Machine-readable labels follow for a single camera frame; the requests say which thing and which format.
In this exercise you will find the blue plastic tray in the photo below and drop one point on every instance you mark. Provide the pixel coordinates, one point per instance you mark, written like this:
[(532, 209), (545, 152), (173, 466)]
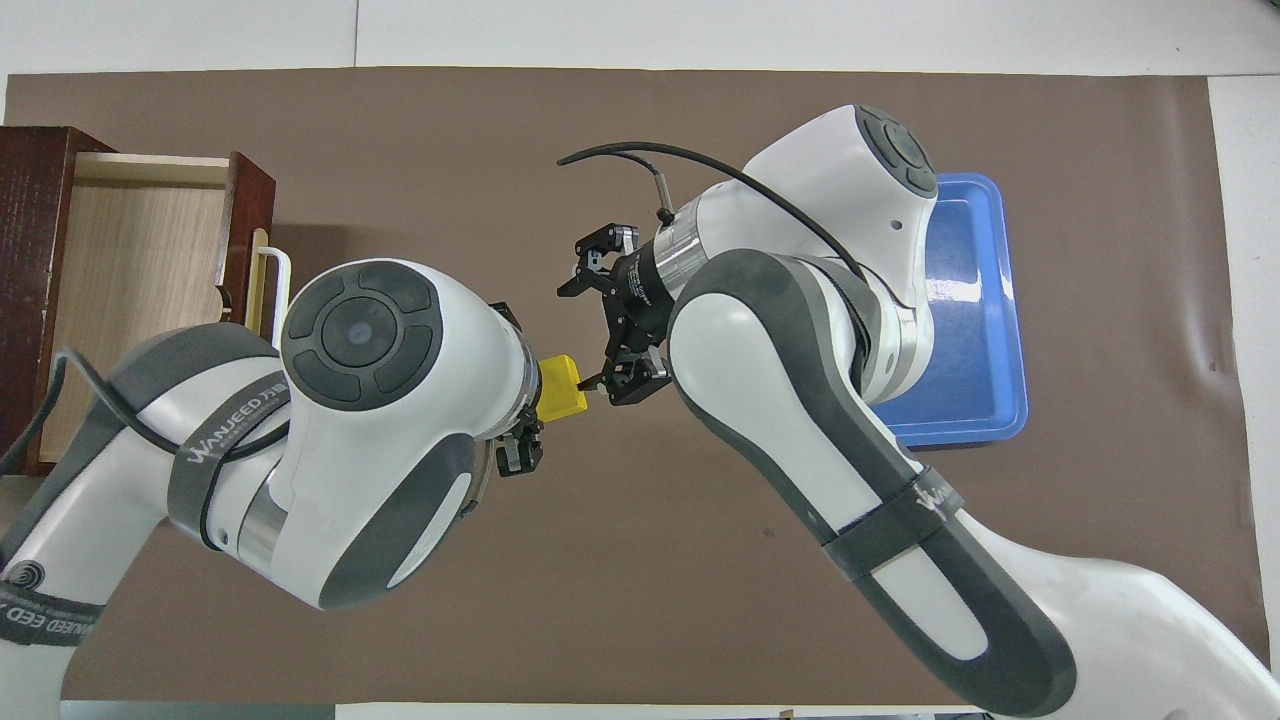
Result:
[(975, 330)]

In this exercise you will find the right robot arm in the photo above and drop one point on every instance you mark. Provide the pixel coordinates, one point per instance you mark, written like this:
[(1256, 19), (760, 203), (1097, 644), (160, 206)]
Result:
[(760, 360)]

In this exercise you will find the wooden drawer cabinet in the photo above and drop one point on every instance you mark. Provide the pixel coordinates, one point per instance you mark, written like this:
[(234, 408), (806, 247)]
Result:
[(140, 260)]

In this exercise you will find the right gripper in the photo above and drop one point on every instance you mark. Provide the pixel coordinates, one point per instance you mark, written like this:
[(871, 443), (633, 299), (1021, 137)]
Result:
[(636, 295)]

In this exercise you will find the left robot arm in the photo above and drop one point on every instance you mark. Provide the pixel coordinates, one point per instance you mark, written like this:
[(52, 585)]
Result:
[(400, 440)]

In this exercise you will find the dark brown wooden cabinet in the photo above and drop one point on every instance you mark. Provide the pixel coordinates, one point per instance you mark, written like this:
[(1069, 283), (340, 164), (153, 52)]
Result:
[(22, 290)]

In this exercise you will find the yellow cube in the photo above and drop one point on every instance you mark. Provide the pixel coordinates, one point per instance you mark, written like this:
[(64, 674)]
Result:
[(562, 388)]

